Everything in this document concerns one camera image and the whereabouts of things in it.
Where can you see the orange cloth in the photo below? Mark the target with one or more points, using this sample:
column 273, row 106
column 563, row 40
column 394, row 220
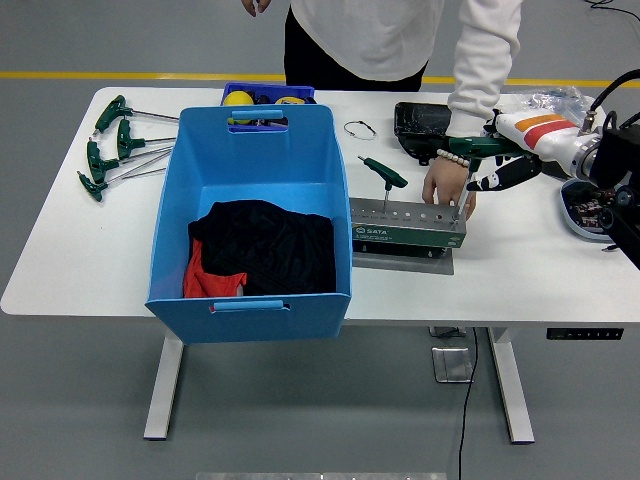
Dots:
column 210, row 285

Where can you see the person's left forearm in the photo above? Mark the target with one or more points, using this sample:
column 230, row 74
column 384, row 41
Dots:
column 475, row 90

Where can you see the yellow tape measure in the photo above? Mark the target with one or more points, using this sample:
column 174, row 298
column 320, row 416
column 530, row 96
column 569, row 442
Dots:
column 290, row 100

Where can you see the large blue plastic storage box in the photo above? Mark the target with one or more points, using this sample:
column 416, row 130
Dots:
column 260, row 155

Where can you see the yellow ball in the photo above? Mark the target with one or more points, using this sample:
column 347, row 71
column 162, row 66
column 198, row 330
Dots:
column 239, row 98

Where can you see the person's left hand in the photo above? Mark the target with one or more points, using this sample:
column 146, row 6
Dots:
column 445, row 182

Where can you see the white table leg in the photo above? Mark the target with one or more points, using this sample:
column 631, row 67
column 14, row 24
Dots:
column 510, row 390
column 162, row 390

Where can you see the small dark blue bin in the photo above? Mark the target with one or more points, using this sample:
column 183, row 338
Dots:
column 300, row 91

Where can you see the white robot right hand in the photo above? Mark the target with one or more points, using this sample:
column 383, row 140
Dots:
column 540, row 135

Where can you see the small black object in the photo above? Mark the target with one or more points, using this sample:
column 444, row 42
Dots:
column 264, row 98

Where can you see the black rectangular tray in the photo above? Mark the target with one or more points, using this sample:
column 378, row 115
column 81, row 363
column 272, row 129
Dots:
column 420, row 120

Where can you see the person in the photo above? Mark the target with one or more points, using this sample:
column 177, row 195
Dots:
column 370, row 35

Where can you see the black table control panel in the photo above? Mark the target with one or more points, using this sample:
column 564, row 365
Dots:
column 585, row 333

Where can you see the black cloth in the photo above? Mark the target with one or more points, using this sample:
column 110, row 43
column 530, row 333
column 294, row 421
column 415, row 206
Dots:
column 280, row 240

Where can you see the square metal floor plate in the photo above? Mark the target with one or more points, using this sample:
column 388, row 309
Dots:
column 452, row 365

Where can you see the light blue dish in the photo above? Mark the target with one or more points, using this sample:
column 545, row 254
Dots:
column 570, row 220

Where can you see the dark electronic parts pile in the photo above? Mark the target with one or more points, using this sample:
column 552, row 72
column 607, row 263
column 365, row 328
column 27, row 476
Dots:
column 585, row 210

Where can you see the green grey wrench holder rack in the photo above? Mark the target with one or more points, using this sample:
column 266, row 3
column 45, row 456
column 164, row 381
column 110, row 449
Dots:
column 400, row 235

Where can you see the person's right hand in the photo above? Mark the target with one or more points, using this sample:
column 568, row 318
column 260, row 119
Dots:
column 257, row 6

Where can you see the small metal floor plate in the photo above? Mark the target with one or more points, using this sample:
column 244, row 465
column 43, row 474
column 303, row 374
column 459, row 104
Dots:
column 447, row 331

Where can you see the clear plastic bag of parts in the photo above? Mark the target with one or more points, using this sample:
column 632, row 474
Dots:
column 555, row 97

